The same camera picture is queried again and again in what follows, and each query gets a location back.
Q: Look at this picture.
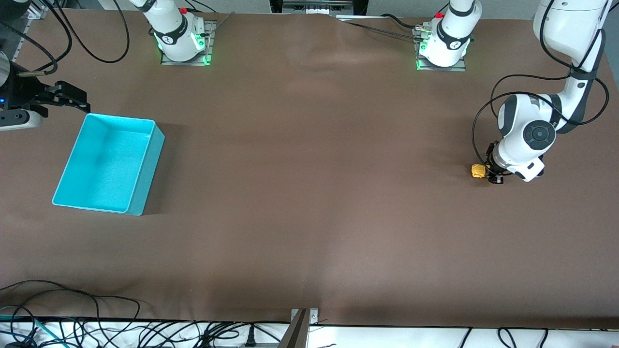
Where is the brown table cover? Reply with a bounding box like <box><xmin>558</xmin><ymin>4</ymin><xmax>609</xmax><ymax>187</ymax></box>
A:
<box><xmin>0</xmin><ymin>9</ymin><xmax>619</xmax><ymax>330</ymax></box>

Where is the grey metal bracket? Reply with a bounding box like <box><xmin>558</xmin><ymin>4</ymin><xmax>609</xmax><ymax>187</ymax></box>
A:
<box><xmin>290</xmin><ymin>308</ymin><xmax>320</xmax><ymax>325</ymax></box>

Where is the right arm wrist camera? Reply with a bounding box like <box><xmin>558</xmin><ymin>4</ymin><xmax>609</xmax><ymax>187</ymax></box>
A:
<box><xmin>0</xmin><ymin>110</ymin><xmax>43</xmax><ymax>131</ymax></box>

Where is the cyan plastic bin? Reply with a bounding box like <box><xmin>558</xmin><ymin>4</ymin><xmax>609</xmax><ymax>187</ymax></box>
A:
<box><xmin>52</xmin><ymin>113</ymin><xmax>165</xmax><ymax>216</ymax></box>

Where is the grey cable at base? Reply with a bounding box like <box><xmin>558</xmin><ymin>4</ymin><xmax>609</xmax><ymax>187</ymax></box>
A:
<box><xmin>336</xmin><ymin>14</ymin><xmax>427</xmax><ymax>42</ymax></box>
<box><xmin>185</xmin><ymin>0</ymin><xmax>236</xmax><ymax>38</ymax></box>

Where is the teal cable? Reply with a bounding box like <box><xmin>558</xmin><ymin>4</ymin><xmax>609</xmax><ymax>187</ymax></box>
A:
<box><xmin>0</xmin><ymin>314</ymin><xmax>51</xmax><ymax>346</ymax></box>

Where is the grey cable at right base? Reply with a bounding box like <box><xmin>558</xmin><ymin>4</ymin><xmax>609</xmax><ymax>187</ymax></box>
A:
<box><xmin>185</xmin><ymin>0</ymin><xmax>236</xmax><ymax>38</ymax></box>

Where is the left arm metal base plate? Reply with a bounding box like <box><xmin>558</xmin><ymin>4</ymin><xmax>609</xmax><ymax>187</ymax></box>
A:
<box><xmin>415</xmin><ymin>24</ymin><xmax>468</xmax><ymax>72</ymax></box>

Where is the black cable on table cover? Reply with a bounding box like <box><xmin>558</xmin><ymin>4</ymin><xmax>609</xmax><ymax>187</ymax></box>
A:
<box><xmin>0</xmin><ymin>279</ymin><xmax>142</xmax><ymax>334</ymax></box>

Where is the dark grey stand pole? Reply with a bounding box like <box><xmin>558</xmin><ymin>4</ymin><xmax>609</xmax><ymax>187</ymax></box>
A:
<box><xmin>277</xmin><ymin>309</ymin><xmax>309</xmax><ymax>348</ymax></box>

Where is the grey cable at left base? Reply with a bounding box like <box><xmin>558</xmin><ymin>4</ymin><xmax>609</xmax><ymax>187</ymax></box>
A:
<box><xmin>336</xmin><ymin>14</ymin><xmax>427</xmax><ymax>42</ymax></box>

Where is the aluminium frame rail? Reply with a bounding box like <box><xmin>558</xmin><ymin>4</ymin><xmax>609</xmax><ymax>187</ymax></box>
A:
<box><xmin>0</xmin><ymin>0</ymin><xmax>45</xmax><ymax>68</ymax></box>

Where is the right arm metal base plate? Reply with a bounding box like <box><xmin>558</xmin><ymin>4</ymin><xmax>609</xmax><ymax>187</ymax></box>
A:
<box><xmin>161</xmin><ymin>20</ymin><xmax>217</xmax><ymax>66</ymax></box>

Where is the black cable with metal plug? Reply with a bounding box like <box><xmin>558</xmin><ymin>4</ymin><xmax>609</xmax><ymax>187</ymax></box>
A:
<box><xmin>0</xmin><ymin>22</ymin><xmax>73</xmax><ymax>78</ymax></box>

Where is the long black looping cable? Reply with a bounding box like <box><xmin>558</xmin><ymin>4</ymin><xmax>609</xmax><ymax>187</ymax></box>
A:
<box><xmin>46</xmin><ymin>0</ymin><xmax>131</xmax><ymax>63</ymax></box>

